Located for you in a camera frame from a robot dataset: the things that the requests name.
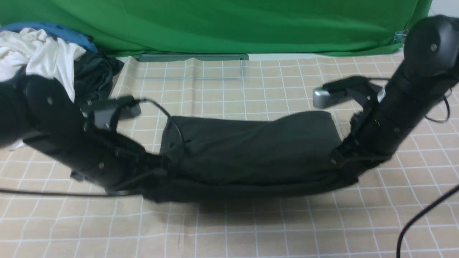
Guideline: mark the green backdrop cloth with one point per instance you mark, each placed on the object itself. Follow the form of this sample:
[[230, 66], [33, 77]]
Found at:
[[339, 28]]

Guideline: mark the dark gray long-sleeve top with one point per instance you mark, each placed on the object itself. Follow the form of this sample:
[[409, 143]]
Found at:
[[226, 160]]

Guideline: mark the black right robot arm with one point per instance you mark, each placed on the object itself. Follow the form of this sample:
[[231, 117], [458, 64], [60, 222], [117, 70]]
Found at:
[[429, 69]]

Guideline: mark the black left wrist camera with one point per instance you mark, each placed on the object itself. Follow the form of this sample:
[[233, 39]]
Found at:
[[106, 114]]

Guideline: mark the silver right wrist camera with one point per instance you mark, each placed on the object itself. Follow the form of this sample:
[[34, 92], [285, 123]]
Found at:
[[337, 95]]

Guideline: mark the white crumpled shirt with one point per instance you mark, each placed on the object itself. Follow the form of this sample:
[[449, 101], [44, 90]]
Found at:
[[36, 61]]

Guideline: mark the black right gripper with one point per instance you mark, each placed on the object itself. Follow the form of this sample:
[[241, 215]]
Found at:
[[371, 141]]

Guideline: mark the beige grid tablecloth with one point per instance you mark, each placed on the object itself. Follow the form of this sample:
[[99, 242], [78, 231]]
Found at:
[[358, 222]]

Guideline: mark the metal binder clip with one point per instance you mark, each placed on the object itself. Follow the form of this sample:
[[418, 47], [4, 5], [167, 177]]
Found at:
[[400, 36]]

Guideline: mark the dark gray crumpled garment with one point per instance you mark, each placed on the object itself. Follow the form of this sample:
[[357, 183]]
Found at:
[[93, 76]]

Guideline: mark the blue crumpled garment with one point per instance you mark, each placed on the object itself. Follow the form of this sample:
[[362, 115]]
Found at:
[[60, 31]]

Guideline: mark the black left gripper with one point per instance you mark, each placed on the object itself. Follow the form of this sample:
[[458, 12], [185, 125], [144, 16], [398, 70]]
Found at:
[[116, 163]]

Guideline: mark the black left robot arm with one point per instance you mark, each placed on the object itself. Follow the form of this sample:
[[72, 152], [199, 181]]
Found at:
[[57, 146]]

